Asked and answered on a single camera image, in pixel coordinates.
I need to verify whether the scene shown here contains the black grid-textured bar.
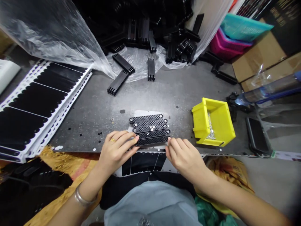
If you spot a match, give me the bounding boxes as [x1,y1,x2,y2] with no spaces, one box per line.
[133,119,168,128]
[134,136,170,147]
[132,124,170,134]
[129,114,164,125]
[135,129,172,139]

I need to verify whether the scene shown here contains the brown cardboard box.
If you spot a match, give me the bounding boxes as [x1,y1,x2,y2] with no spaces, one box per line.
[231,30,301,93]

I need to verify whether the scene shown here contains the teal plastic basket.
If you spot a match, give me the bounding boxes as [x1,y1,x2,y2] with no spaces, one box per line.
[220,13,275,41]

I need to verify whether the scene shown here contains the black phone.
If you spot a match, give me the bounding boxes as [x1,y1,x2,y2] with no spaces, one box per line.
[245,116,274,157]

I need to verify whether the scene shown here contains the pile of black finned bars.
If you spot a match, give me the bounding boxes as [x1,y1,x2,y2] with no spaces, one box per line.
[75,0,205,64]

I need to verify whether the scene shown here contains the black bag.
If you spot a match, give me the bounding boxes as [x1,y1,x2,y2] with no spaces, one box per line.
[0,157,74,226]

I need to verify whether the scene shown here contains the yellow plastic bin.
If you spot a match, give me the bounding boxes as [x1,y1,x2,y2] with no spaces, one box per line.
[191,97,236,145]

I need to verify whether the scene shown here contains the pile of silver screws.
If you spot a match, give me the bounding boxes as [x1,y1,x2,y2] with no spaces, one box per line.
[204,111,217,140]

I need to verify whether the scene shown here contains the person's left hand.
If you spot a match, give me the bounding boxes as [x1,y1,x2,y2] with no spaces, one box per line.
[98,130,141,176]

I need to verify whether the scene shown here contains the clear plastic bag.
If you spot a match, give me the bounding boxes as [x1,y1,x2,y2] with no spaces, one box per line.
[0,0,234,83]

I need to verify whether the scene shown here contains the yellow fringed woven mat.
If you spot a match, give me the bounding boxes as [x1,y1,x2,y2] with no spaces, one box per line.
[29,145,104,226]

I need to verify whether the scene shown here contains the person's right hand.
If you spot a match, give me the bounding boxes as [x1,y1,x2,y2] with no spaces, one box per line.
[165,137,210,187]

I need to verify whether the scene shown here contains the pink plastic basket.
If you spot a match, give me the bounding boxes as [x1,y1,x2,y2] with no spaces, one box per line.
[210,28,254,62]

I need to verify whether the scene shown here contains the clear plastic bottle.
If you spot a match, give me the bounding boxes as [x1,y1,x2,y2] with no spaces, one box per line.
[235,71,301,108]

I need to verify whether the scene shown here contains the black tool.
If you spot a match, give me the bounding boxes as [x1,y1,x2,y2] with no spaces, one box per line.
[226,91,248,123]

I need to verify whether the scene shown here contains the black finned bar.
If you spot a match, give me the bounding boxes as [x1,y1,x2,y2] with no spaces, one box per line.
[112,53,136,74]
[107,69,130,97]
[200,51,224,71]
[214,70,238,85]
[147,58,156,82]

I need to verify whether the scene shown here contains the green plastic bag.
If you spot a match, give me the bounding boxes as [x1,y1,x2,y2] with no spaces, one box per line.
[193,196,238,226]

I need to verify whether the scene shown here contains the stack of black pad sheets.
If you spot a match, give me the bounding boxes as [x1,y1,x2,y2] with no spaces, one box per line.
[0,59,93,164]

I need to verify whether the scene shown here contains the white object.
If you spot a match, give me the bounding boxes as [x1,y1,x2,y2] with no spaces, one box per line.
[0,59,21,96]

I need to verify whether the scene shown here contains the dark printed carton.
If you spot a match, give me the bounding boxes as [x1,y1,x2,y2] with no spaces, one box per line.
[253,0,301,57]

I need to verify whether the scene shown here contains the yellow plastic bag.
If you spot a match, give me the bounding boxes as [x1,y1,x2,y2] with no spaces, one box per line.
[196,156,256,218]

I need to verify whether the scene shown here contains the person's body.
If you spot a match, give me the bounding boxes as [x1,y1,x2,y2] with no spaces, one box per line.
[104,180,201,226]

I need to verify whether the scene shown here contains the white sheet of black pads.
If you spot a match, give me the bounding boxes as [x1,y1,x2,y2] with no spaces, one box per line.
[114,147,180,177]

